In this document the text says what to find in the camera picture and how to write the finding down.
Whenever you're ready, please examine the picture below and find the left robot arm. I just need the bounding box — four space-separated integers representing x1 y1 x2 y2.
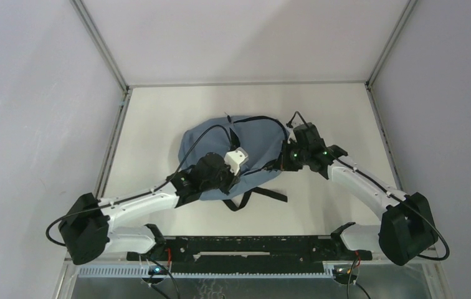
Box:
45 148 248 265

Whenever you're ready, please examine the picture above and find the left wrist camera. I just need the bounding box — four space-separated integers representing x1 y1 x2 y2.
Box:
224 147 249 175

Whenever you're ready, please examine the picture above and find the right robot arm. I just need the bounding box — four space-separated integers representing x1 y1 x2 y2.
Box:
280 123 450 266

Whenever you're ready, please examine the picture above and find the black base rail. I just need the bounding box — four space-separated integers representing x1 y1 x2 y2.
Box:
126 235 373 273

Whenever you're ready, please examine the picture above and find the white cable duct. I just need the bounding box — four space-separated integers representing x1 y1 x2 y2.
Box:
78 265 335 278

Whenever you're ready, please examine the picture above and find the blue-grey backpack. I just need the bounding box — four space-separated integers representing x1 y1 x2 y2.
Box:
178 116 289 211

